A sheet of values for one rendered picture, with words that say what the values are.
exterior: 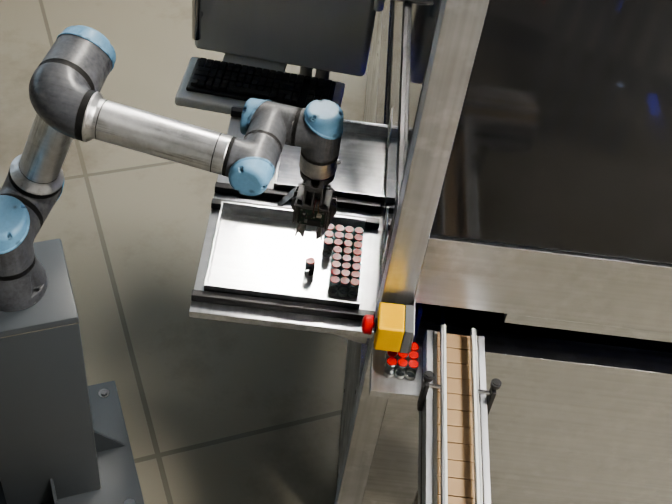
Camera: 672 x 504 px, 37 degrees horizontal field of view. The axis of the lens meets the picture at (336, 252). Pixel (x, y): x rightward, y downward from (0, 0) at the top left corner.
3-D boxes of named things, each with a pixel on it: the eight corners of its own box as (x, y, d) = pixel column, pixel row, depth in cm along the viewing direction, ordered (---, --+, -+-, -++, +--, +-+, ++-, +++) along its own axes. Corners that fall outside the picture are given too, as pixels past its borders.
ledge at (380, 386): (435, 353, 219) (437, 348, 217) (435, 403, 210) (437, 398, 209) (371, 346, 218) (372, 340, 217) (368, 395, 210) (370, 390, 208)
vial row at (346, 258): (352, 239, 236) (354, 226, 233) (347, 298, 224) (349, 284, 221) (342, 238, 236) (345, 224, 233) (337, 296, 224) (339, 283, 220)
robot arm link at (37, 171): (-17, 221, 223) (40, 50, 185) (12, 176, 233) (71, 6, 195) (34, 245, 226) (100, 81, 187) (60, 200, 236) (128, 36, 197)
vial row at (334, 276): (342, 238, 236) (344, 224, 233) (337, 296, 224) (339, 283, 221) (333, 237, 236) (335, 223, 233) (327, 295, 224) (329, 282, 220)
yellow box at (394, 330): (408, 326, 210) (414, 304, 205) (408, 354, 206) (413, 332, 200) (372, 322, 210) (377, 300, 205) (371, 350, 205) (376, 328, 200)
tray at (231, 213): (364, 229, 239) (366, 219, 236) (358, 314, 221) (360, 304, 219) (221, 211, 238) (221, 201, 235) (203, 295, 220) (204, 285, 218)
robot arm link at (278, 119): (234, 123, 187) (291, 135, 187) (250, 87, 195) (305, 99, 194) (233, 154, 193) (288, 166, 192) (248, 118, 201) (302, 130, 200)
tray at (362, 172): (413, 140, 263) (416, 130, 260) (412, 210, 245) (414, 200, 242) (284, 124, 261) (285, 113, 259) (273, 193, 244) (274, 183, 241)
